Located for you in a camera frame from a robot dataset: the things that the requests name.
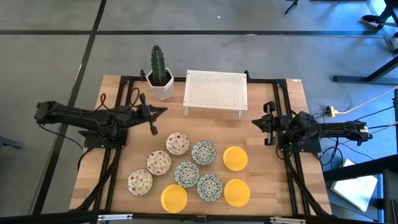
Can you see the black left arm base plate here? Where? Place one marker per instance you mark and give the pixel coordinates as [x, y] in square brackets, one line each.
[93, 143]

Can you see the tall green cactus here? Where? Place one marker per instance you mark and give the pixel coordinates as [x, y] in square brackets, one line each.
[158, 65]

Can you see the black desk frame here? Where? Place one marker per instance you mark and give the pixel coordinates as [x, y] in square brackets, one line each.
[357, 169]

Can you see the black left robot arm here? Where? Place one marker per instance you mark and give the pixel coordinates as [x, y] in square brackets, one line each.
[87, 119]

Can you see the person's leg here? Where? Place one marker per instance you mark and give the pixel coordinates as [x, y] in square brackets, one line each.
[390, 9]

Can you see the yellow plastic bowl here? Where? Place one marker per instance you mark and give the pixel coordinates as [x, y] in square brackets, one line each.
[173, 198]
[237, 192]
[235, 158]

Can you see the black tripod legs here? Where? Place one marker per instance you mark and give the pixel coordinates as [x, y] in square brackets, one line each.
[291, 5]

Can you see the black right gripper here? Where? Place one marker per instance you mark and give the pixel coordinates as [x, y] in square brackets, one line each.
[273, 124]

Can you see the white hexagonal plant pot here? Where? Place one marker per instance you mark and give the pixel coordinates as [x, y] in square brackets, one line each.
[163, 91]

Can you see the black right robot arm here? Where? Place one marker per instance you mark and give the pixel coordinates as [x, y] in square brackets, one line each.
[335, 129]

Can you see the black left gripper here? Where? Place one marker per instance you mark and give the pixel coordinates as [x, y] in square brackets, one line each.
[143, 112]

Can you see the black overhead frame beam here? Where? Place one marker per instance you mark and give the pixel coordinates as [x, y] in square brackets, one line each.
[46, 217]

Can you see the black desk foot bar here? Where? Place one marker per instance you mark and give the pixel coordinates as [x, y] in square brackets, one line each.
[357, 79]

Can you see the green patterned teal-sided bowl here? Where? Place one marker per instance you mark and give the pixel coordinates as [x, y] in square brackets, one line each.
[210, 187]
[203, 152]
[186, 174]

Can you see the silver beam bracket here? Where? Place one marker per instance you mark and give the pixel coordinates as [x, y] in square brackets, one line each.
[115, 216]
[287, 220]

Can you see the white perforated shelf rack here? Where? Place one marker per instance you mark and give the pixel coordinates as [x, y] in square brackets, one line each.
[216, 90]

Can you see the yellow power plug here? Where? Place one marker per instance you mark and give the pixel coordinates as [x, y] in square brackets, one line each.
[331, 110]

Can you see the black aluminium table frame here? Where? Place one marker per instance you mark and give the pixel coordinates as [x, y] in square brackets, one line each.
[262, 81]

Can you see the person's foot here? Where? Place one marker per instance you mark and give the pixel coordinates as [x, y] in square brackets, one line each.
[371, 18]

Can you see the white flat box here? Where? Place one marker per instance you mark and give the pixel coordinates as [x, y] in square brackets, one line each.
[354, 189]

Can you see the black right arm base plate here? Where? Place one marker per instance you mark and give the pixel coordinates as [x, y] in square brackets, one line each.
[314, 146]

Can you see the red dotted lime-sided bowl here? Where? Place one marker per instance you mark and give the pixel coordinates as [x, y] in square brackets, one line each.
[158, 162]
[177, 143]
[139, 182]

